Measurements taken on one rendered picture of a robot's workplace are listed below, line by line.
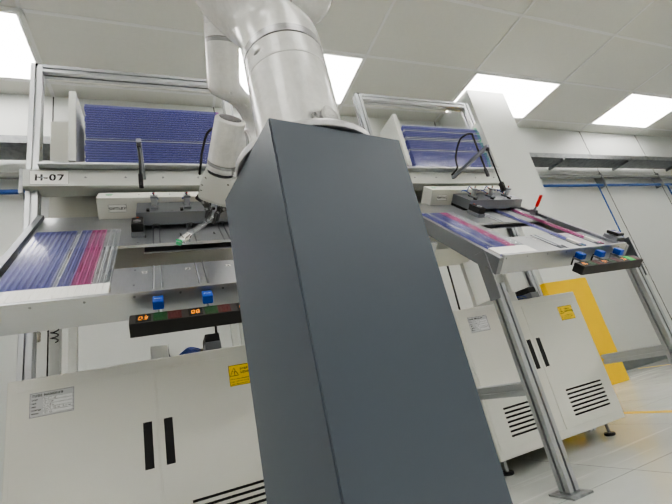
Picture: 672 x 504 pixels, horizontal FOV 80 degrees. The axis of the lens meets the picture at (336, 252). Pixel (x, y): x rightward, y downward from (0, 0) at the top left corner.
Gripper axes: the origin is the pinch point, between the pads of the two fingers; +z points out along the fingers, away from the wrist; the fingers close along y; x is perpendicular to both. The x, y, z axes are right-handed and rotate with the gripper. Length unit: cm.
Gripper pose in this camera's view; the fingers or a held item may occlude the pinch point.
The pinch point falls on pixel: (212, 216)
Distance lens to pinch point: 132.4
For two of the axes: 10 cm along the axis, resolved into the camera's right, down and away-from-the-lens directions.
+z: -3.1, 8.2, 4.8
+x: -0.6, 4.9, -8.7
